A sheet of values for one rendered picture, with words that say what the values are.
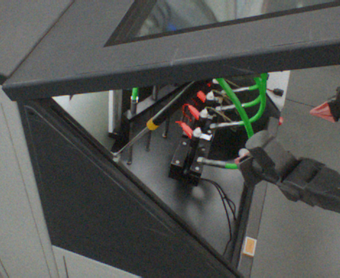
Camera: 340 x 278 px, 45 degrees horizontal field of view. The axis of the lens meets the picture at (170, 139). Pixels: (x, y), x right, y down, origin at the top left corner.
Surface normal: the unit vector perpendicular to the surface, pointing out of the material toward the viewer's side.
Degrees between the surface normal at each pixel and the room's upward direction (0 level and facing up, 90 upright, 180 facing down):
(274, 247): 0
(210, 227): 0
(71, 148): 90
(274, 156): 40
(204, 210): 0
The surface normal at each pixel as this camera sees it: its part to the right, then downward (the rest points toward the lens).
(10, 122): -0.29, 0.73
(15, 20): 0.13, -0.61
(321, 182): -0.50, -0.68
